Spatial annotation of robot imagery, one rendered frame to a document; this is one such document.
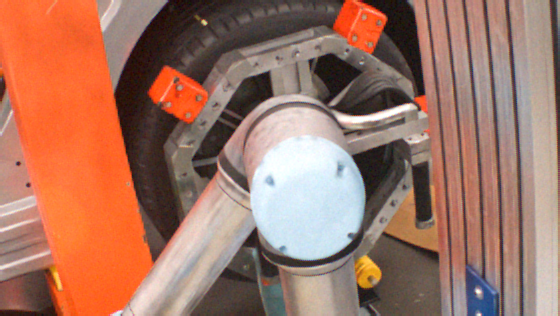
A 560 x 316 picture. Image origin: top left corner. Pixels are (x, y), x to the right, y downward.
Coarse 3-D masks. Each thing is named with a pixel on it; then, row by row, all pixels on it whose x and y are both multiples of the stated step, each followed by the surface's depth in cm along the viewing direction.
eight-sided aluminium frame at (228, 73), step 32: (320, 32) 240; (224, 64) 235; (256, 64) 236; (288, 64) 237; (352, 64) 243; (384, 64) 246; (224, 96) 235; (192, 128) 235; (192, 192) 240; (384, 192) 264; (384, 224) 262
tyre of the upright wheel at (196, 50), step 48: (192, 0) 256; (240, 0) 248; (288, 0) 244; (336, 0) 259; (144, 48) 255; (192, 48) 238; (240, 48) 241; (384, 48) 254; (144, 96) 245; (144, 144) 242; (144, 192) 247
